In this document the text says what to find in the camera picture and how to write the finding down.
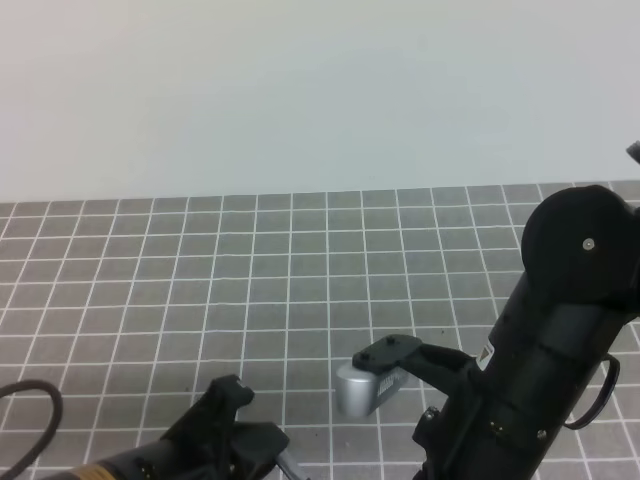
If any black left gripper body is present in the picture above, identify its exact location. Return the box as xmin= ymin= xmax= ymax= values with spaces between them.
xmin=99 ymin=426 xmax=272 ymax=479

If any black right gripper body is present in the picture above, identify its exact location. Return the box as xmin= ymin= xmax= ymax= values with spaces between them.
xmin=412 ymin=354 xmax=615 ymax=479

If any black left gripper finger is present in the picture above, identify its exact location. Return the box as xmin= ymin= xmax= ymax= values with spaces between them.
xmin=232 ymin=422 xmax=289 ymax=470
xmin=164 ymin=374 xmax=255 ymax=440

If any clear black pen cap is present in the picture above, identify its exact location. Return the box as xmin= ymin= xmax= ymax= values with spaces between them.
xmin=276 ymin=449 xmax=309 ymax=480

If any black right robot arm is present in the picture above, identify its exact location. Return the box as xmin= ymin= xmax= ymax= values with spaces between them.
xmin=404 ymin=185 xmax=639 ymax=479

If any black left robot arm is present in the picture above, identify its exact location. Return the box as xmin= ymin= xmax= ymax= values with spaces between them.
xmin=46 ymin=374 xmax=308 ymax=479

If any grey grid tablecloth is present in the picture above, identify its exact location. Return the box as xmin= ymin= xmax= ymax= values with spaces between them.
xmin=0 ymin=180 xmax=640 ymax=480

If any black camera cable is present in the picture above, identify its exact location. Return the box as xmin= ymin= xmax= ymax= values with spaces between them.
xmin=562 ymin=354 xmax=622 ymax=431

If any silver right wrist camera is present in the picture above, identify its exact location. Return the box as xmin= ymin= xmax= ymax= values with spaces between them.
xmin=335 ymin=334 xmax=476 ymax=419

